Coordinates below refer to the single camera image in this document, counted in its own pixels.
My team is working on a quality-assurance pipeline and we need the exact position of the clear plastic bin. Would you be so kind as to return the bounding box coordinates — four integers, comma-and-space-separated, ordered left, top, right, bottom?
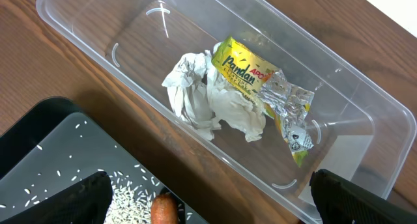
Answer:
36, 0, 416, 223

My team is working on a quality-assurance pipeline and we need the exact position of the black tray bin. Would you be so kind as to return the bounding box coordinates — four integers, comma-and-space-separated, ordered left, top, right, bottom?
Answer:
0, 96, 209, 224

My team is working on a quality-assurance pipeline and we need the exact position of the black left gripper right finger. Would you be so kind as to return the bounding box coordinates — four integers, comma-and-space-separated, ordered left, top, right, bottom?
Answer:
309, 169, 416, 224

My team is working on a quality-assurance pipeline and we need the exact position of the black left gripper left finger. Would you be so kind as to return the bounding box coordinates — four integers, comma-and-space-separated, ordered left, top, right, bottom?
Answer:
1, 172, 113, 224

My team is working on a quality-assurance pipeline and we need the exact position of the pile of white rice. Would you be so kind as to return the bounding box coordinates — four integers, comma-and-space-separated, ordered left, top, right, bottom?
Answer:
104, 173, 160, 224

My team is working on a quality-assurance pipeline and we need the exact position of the white tissue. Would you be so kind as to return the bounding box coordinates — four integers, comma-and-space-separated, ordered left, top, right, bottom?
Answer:
162, 50, 221, 141
205, 43, 266, 142

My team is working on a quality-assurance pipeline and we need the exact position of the green snack wrapper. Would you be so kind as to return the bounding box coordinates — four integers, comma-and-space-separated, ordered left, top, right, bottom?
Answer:
212, 36, 315, 166

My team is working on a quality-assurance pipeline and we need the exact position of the orange carrot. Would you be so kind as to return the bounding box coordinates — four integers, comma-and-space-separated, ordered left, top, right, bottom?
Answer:
151, 194, 179, 224

